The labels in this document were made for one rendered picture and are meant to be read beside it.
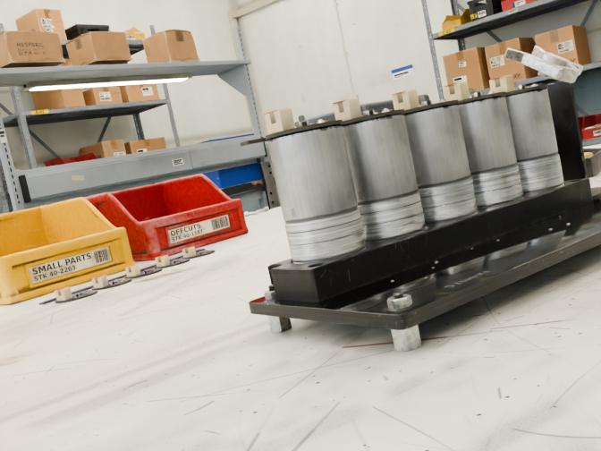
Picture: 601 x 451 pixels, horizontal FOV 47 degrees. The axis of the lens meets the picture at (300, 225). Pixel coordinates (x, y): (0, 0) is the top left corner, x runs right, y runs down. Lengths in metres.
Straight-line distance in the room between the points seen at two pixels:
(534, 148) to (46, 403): 0.20
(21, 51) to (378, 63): 3.42
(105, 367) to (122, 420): 0.06
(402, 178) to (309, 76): 5.92
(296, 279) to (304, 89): 5.99
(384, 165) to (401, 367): 0.08
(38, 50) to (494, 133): 2.74
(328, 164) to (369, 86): 5.56
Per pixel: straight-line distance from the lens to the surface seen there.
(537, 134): 0.29
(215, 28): 6.51
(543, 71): 0.38
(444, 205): 0.25
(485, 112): 0.27
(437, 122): 0.25
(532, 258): 0.21
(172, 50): 3.33
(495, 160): 0.27
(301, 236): 0.21
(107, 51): 3.11
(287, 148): 0.21
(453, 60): 4.83
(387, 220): 0.23
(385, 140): 0.23
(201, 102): 6.16
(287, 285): 0.21
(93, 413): 0.19
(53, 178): 2.79
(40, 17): 4.99
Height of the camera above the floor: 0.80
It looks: 5 degrees down
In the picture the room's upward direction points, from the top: 12 degrees counter-clockwise
